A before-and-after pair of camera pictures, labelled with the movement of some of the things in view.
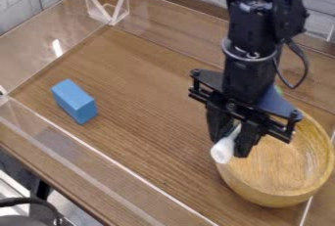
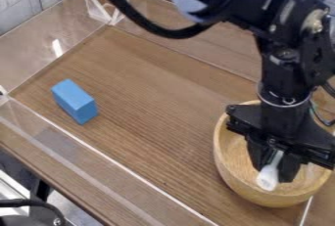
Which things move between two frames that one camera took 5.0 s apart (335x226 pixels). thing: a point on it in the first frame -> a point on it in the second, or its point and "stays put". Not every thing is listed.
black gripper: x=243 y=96 -> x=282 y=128
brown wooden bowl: x=281 y=173 stays put
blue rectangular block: x=75 y=101 stays put
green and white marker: x=222 y=150 -> x=268 y=174
